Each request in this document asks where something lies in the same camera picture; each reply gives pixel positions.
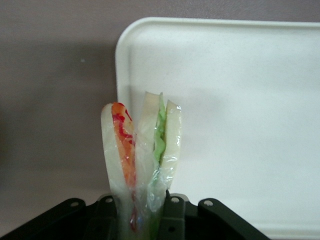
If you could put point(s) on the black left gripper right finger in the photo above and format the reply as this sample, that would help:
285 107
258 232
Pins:
200 222

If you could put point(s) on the triangular sandwich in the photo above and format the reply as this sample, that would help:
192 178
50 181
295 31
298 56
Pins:
147 140

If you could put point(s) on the cream plastic tray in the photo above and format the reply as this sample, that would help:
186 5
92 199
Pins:
237 100

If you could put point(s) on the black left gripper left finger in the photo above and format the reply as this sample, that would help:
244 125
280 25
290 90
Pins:
75 220

